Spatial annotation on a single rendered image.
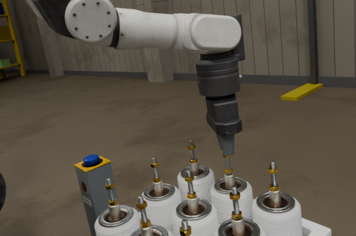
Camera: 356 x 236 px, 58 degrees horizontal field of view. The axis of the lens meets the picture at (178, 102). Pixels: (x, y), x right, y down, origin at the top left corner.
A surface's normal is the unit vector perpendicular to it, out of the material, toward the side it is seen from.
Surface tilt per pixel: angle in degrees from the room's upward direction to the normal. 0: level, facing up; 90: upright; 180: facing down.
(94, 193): 90
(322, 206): 0
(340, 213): 0
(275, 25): 90
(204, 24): 90
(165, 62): 90
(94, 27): 110
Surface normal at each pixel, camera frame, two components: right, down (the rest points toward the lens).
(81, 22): 0.38, 0.50
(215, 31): 0.42, 0.16
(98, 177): 0.65, 0.09
